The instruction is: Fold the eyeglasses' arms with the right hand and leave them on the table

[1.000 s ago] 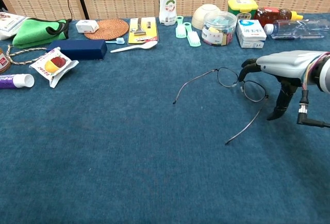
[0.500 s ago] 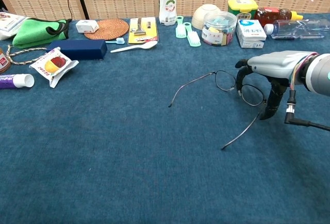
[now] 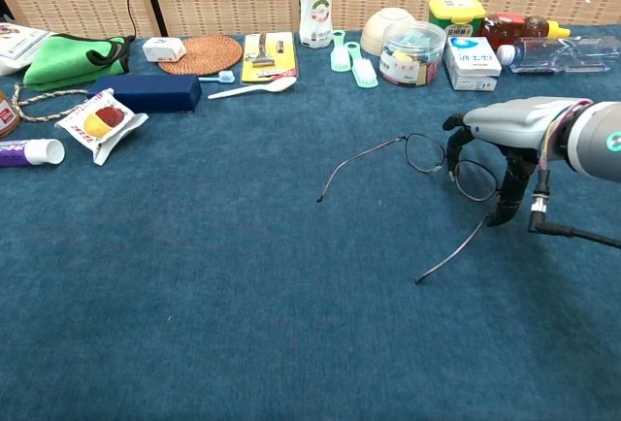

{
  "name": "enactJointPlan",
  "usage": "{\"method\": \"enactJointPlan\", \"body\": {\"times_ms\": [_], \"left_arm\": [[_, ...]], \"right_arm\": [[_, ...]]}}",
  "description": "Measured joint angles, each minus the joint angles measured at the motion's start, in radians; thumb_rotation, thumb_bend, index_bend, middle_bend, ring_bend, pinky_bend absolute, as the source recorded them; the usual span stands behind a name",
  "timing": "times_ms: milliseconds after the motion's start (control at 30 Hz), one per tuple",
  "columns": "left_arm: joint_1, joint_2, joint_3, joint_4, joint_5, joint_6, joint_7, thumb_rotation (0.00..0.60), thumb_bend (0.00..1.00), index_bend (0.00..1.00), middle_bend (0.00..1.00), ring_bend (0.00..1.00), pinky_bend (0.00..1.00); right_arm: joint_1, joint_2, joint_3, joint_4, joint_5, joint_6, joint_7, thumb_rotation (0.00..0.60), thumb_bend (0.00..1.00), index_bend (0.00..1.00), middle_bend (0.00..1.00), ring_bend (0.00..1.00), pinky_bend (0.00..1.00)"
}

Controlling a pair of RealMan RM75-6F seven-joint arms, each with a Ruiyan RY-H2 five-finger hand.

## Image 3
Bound round woven rattan coaster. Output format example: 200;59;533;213
157;35;244;77

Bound long mint green brush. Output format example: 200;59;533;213
344;41;379;89

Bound dark blue rectangular box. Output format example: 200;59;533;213
86;74;203;115

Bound white drink bottle yellow cap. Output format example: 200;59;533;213
296;0;335;49

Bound beige upturned bowl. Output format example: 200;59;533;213
359;7;417;57

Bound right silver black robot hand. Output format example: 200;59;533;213
441;96;593;228

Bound amber honey squeeze bottle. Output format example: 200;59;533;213
478;12;572;52

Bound razor in yellow blister pack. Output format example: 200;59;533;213
241;31;300;84

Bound red labelled jar brown content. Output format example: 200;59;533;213
0;89;21;140

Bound white printed powder bag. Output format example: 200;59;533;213
0;22;52;78

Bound thin braided cord loop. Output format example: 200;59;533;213
12;82;91;123

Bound yellow green lidded box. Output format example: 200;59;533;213
427;0;487;39

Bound short mint green brush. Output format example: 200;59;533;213
330;29;352;74

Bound white plastic spoon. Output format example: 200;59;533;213
207;76;298;101

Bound small white cardboard box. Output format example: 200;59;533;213
142;37;187;64

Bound blue felt table cover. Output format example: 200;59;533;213
0;22;621;421

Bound white blue carton box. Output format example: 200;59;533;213
442;36;503;92

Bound light blue toothbrush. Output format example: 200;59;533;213
197;70;237;85

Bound clear plastic water bottle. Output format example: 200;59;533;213
495;35;621;75

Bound purple white toothpaste tube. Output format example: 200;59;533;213
0;138;66;169

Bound green cloth black trim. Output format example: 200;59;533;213
22;32;136;93

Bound thin black wire eyeglasses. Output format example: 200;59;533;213
315;133;506;284

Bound white snack packet fruit print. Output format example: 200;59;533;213
54;88;149;167

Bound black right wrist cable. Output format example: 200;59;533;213
528;168;621;250

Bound clear jar of binder clips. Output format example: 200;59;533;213
377;19;447;88

